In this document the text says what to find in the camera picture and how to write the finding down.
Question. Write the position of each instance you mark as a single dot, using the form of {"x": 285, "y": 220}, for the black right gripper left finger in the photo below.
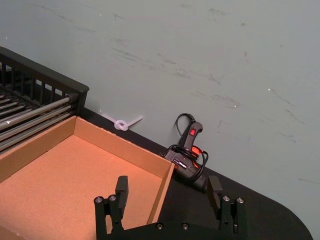
{"x": 121, "y": 197}

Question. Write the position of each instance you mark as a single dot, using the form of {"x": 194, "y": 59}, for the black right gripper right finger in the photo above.
{"x": 213, "y": 195}

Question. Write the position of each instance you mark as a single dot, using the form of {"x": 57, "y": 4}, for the shallow brown cardboard tray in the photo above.
{"x": 70, "y": 175}

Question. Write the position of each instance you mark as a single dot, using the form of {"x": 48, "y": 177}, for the black table cloth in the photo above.
{"x": 265, "y": 220}

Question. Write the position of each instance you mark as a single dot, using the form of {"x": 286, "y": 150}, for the small white three-armed plastic piece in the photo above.
{"x": 120, "y": 124}

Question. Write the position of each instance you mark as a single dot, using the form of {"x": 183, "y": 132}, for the black rack with steel bars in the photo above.
{"x": 37, "y": 75}

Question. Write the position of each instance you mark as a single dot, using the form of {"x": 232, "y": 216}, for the plain pale wall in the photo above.
{"x": 200, "y": 62}

